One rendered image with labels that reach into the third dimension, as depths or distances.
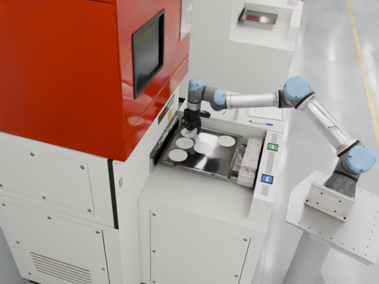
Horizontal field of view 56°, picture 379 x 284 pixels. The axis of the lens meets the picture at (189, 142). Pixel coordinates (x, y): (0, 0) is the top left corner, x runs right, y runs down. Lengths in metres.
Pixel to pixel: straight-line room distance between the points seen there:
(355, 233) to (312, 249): 0.30
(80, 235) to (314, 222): 1.11
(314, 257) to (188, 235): 0.70
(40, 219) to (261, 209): 1.05
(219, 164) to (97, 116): 0.80
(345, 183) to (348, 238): 0.25
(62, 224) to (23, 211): 0.21
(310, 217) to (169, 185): 0.70
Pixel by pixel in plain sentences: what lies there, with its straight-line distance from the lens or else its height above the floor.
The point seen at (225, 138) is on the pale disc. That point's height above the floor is 0.90.
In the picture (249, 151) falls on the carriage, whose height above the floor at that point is 0.88.
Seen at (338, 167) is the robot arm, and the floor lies 1.01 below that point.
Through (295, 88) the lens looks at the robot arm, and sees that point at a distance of 1.72.
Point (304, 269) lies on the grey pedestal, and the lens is 2.19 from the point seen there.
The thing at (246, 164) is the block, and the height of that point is 0.91.
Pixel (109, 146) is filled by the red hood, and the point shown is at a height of 1.28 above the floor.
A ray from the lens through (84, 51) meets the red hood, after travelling 1.16.
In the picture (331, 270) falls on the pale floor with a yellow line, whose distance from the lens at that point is 2.74.
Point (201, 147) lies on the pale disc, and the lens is 1.94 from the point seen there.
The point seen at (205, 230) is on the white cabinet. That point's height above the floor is 0.73.
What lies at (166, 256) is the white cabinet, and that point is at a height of 0.42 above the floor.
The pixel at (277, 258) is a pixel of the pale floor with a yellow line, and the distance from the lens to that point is 2.66.
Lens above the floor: 2.10
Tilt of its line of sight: 38 degrees down
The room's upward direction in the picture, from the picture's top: 4 degrees clockwise
